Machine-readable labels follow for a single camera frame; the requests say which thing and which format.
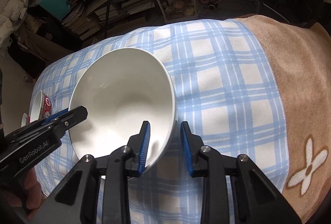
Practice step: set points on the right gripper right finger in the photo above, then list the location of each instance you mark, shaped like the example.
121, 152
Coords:
191, 145

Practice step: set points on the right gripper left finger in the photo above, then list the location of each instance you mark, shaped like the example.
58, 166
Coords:
139, 144

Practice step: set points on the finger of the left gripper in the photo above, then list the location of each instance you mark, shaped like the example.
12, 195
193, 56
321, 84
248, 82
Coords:
69, 120
56, 115

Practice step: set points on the large red bowl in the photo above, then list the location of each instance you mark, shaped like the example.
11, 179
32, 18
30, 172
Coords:
41, 107

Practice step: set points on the small red-rimmed bowl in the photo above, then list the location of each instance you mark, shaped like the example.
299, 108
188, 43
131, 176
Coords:
25, 120

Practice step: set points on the person's left hand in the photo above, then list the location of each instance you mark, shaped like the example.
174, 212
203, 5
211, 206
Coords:
35, 197

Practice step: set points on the blue plaid tablecloth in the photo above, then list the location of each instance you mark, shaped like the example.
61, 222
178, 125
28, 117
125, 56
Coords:
225, 89

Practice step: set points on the tan fleece blanket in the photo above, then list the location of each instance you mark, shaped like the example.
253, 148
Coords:
300, 60

